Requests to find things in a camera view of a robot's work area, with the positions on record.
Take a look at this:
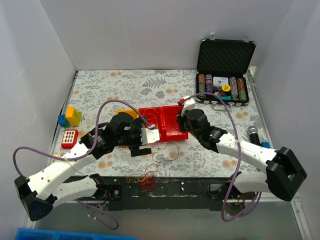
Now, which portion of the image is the yellow plastic bin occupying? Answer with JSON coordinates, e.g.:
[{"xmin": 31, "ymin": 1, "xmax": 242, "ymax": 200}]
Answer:
[{"xmin": 115, "ymin": 108, "xmax": 140, "ymax": 150}]

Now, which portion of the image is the yellow wire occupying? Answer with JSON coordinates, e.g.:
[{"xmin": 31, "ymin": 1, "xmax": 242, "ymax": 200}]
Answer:
[{"xmin": 142, "ymin": 109, "xmax": 161, "ymax": 131}]

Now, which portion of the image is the red double plastic bin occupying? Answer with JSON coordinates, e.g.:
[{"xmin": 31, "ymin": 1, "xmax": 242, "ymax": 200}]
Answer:
[{"xmin": 138, "ymin": 105, "xmax": 189, "ymax": 143}]

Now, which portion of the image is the purple wire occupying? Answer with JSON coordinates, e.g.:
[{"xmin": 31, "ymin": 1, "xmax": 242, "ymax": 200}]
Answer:
[{"xmin": 152, "ymin": 142, "xmax": 180, "ymax": 163}]

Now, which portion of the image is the colourful wire ball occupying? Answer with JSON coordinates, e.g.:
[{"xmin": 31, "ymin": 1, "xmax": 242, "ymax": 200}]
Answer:
[{"xmin": 126, "ymin": 163, "xmax": 163, "ymax": 192}]

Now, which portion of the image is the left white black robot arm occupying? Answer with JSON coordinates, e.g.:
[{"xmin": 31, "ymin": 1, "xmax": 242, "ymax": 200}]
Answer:
[{"xmin": 14, "ymin": 112, "xmax": 160, "ymax": 221}]

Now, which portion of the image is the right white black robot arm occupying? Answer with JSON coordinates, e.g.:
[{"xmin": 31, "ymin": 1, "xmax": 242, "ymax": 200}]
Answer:
[{"xmin": 176, "ymin": 109, "xmax": 307, "ymax": 202}]

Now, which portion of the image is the yellow round dealer button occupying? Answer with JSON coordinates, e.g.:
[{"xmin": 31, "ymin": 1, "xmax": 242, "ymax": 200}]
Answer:
[{"xmin": 221, "ymin": 84, "xmax": 231, "ymax": 93}]

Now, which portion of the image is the white card deck box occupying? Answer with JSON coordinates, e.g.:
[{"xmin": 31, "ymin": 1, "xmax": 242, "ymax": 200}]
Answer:
[{"xmin": 212, "ymin": 76, "xmax": 229, "ymax": 87}]

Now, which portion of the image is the yellow green toy block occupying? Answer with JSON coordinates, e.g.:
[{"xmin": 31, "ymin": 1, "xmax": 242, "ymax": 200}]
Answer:
[{"xmin": 65, "ymin": 106, "xmax": 82, "ymax": 127}]

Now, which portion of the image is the red white toy block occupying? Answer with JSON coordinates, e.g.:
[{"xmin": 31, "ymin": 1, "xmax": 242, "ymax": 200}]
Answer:
[{"xmin": 61, "ymin": 129, "xmax": 79, "ymax": 149}]

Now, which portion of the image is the black microphone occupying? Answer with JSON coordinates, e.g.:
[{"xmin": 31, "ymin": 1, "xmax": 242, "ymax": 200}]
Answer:
[{"xmin": 246, "ymin": 125, "xmax": 261, "ymax": 146}]

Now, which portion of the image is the blue green toy block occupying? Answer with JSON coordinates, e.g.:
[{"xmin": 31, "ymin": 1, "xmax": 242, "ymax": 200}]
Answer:
[{"xmin": 58, "ymin": 114, "xmax": 71, "ymax": 129}]

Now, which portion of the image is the black poker chip case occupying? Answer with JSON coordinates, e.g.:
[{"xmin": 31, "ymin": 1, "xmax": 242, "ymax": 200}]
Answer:
[{"xmin": 195, "ymin": 38, "xmax": 256, "ymax": 107}]

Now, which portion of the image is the small blue toy block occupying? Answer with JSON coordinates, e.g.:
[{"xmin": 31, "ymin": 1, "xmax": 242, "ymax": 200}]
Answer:
[{"xmin": 261, "ymin": 141, "xmax": 271, "ymax": 149}]

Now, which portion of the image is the blue plastic tray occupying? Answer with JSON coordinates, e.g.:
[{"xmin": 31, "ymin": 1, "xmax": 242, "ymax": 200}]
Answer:
[{"xmin": 15, "ymin": 228, "xmax": 138, "ymax": 240}]

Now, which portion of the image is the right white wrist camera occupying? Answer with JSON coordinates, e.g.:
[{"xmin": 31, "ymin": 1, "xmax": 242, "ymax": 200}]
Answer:
[{"xmin": 181, "ymin": 98, "xmax": 196, "ymax": 117}]

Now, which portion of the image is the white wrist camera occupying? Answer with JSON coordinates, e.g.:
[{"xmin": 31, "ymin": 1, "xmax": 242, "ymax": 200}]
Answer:
[
  {"xmin": 140, "ymin": 127, "xmax": 160, "ymax": 145},
  {"xmin": 181, "ymin": 98, "xmax": 196, "ymax": 117}
]

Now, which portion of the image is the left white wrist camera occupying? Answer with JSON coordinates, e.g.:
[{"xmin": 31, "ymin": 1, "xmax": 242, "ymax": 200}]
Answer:
[{"xmin": 140, "ymin": 127, "xmax": 160, "ymax": 145}]

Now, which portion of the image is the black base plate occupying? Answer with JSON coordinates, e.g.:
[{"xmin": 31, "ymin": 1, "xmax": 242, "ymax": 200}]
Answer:
[{"xmin": 99, "ymin": 175, "xmax": 258, "ymax": 211}]

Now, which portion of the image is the aluminium frame rail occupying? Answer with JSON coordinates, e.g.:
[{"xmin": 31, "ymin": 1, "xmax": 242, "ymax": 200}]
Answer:
[{"xmin": 23, "ymin": 214, "xmax": 51, "ymax": 228}]

